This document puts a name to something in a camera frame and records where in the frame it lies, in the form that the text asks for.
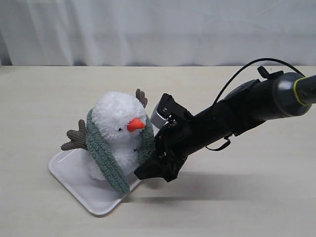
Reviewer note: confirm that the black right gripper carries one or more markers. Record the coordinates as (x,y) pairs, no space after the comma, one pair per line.
(174,143)

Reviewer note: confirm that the green fleece scarf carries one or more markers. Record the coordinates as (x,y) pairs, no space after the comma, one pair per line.
(119,141)

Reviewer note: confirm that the white plush snowman toy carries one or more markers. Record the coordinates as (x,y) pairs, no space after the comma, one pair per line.
(111,100)

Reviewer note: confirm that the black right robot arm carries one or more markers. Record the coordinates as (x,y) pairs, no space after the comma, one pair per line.
(279,95)

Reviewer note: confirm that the white rectangular plastic tray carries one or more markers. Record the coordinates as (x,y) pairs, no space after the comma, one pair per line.
(97,197)

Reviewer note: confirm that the white backdrop curtain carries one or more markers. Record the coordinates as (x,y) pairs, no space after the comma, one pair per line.
(156,32)

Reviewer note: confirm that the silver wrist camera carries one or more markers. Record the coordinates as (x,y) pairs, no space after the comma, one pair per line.
(156,119)

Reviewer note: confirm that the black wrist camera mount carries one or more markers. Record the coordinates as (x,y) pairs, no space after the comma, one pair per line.
(169,109)

